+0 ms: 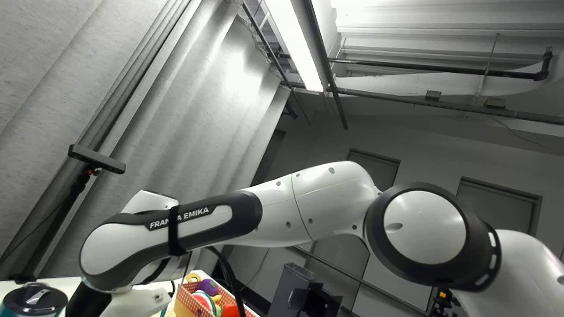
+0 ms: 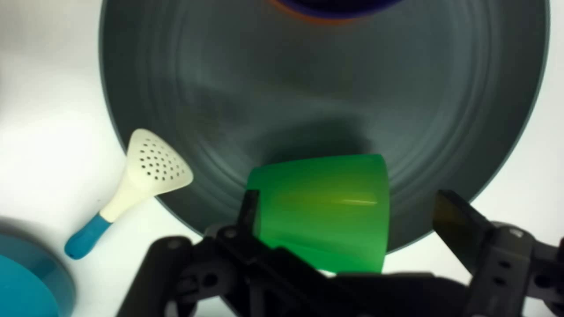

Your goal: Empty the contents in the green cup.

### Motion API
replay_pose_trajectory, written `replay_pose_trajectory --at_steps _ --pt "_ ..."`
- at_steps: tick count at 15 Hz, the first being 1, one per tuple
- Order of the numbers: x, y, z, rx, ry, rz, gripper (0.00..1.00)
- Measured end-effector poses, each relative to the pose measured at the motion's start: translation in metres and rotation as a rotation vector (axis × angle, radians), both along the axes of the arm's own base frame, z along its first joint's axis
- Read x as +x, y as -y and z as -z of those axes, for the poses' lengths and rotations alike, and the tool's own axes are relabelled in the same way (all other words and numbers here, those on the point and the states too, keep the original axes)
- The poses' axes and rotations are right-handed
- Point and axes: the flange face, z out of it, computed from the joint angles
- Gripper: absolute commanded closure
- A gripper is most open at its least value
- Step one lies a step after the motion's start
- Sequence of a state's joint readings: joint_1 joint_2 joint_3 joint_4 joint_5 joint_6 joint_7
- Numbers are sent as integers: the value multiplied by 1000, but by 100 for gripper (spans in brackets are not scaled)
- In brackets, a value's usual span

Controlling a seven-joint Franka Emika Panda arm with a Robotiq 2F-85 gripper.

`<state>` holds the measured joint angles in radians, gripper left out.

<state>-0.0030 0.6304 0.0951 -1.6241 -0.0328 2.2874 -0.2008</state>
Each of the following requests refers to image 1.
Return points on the black camera bar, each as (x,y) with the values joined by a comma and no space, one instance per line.
(97,159)

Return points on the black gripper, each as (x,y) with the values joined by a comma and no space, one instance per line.
(88,302)

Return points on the grey monitor on stand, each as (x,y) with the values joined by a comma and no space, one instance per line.
(302,293)

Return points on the colourful toy food box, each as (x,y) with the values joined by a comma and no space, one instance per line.
(203,291)

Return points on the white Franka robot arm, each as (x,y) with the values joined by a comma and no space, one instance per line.
(323,203)

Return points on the black tripod orange knob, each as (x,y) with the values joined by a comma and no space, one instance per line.
(444,302)

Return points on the black camera stand pole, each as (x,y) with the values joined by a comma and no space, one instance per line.
(58,214)

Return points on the black ceiling pipe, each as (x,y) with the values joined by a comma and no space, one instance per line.
(441,69)

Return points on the long ceiling light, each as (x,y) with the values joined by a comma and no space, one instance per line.
(293,36)

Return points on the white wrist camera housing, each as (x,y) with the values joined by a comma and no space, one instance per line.
(141,300)

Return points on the teal pot with lid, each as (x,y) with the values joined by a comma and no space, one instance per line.
(32,300)

